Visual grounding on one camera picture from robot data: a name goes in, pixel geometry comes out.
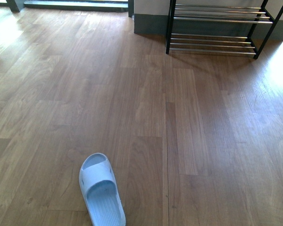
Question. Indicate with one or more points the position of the light blue slide sandal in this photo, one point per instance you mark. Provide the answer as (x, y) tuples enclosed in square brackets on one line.
[(100, 193)]

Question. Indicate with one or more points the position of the black metal shoe rack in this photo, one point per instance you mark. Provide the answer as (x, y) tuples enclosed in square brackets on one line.
[(226, 27)]

